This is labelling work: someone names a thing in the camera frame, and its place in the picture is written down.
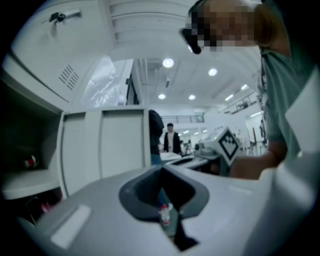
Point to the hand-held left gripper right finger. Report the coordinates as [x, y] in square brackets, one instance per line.
[237, 212]

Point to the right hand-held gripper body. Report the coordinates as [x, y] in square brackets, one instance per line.
[228, 145]

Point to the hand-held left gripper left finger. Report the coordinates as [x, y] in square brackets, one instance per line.
[100, 220]

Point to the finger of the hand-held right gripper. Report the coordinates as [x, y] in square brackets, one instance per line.
[197, 166]
[200, 157]

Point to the white metal locker cabinet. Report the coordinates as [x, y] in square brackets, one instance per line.
[37, 50]

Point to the person's right forearm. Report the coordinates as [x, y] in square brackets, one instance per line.
[257, 165]

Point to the long ceiling light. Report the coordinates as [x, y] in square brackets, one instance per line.
[256, 114]
[229, 97]
[244, 87]

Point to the pink packet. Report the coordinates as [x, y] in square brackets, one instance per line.
[46, 207]

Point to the round ceiling light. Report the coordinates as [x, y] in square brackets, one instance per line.
[161, 96]
[192, 97]
[212, 72]
[168, 62]

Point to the red label plastic bottle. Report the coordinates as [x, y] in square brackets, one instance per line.
[165, 217]

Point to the person's green shirt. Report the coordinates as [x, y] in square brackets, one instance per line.
[280, 87]

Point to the red white packet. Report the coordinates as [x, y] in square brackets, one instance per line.
[30, 161]

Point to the person's head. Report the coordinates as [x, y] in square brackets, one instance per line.
[225, 25]

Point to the clear plastic wrap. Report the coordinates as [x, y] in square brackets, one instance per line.
[102, 82]

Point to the black head camera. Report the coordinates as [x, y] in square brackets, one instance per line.
[192, 42]

